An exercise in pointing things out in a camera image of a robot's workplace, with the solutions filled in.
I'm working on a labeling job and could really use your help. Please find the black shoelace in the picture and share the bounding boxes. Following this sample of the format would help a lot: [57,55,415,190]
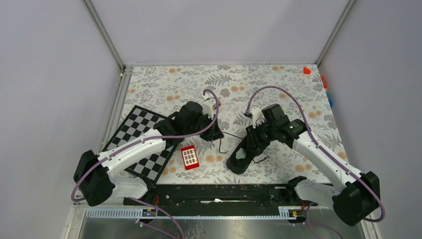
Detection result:
[217,131,270,164]

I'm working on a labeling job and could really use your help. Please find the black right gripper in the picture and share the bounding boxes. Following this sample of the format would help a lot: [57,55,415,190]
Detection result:
[246,121,277,152]

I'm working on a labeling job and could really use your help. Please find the floral patterned table mat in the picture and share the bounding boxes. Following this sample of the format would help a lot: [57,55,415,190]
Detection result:
[121,64,347,184]

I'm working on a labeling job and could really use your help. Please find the black white chessboard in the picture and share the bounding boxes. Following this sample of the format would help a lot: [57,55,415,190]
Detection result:
[99,106,177,186]

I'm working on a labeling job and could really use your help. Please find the orange red toy piece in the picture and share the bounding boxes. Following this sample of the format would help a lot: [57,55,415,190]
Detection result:
[321,76,327,89]

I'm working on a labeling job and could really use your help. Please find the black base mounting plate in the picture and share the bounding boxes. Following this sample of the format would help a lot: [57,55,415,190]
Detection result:
[141,184,310,216]

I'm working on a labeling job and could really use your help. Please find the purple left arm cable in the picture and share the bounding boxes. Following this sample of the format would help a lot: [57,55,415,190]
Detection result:
[71,89,221,203]

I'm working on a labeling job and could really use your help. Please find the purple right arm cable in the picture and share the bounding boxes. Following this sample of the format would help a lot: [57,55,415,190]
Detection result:
[244,86,386,223]

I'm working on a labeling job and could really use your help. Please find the grey slotted cable duct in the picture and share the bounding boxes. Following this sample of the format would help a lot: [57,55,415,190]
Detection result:
[85,207,298,220]

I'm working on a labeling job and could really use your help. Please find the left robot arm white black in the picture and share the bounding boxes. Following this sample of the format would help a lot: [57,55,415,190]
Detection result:
[71,99,220,207]

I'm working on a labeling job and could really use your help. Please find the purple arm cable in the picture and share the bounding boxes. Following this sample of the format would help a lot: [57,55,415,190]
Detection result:
[71,89,221,203]
[244,86,386,223]

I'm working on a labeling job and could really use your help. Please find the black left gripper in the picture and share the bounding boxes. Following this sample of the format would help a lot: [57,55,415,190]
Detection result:
[185,112,224,142]

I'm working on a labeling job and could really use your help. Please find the black sneaker shoe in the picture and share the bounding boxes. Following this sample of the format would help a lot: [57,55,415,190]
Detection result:
[226,136,265,174]

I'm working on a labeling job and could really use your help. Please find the red toy calculator block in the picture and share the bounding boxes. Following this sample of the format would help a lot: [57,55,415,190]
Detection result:
[181,145,200,170]

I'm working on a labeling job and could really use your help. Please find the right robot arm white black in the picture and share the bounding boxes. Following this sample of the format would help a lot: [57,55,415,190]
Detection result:
[243,104,380,226]

